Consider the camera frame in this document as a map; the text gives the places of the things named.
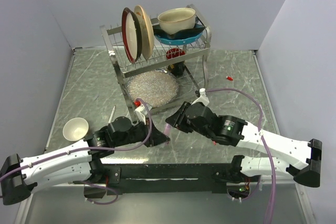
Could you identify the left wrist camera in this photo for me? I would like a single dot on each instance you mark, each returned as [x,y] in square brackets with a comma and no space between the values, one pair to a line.
[140,111]

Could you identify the white paper cup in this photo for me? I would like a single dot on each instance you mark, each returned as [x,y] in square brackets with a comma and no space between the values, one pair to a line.
[75,129]

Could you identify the blue dotted dish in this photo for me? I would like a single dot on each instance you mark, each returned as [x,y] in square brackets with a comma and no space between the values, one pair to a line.
[180,38]

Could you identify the dark jar under rack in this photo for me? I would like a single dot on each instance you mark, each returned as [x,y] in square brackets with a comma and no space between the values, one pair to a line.
[177,69]

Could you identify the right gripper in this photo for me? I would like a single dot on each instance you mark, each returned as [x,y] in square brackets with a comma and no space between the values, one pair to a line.
[177,120]

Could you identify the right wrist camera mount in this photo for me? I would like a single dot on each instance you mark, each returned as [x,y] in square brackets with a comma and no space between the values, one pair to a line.
[201,97]

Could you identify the beige plate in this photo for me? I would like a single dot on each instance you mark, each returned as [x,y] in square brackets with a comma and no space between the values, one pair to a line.
[146,31]

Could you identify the red cup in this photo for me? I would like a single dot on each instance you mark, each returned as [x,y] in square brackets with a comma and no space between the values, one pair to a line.
[173,53]

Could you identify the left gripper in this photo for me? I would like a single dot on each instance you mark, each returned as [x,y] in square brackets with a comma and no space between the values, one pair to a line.
[155,137]

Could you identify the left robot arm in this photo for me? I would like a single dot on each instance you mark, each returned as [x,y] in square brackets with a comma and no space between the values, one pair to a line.
[80,161]

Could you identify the red-rimmed white plate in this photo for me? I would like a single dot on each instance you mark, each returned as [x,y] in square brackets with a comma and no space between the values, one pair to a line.
[131,35]

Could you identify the black base bar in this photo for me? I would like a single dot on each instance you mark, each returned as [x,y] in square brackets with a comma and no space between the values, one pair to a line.
[170,178]

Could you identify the white pen with red tip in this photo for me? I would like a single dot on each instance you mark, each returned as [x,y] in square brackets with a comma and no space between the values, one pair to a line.
[112,114]

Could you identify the thick pink marker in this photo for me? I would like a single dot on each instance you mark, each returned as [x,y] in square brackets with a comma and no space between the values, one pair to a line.
[167,129]

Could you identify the steel two-tier dish rack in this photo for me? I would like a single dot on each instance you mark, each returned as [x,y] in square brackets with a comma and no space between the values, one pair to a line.
[124,69]

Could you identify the cream ceramic bowl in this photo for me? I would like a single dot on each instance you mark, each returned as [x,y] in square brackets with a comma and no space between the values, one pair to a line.
[174,20]

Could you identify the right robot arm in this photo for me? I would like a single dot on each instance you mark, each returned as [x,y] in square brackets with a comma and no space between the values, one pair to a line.
[284,156]

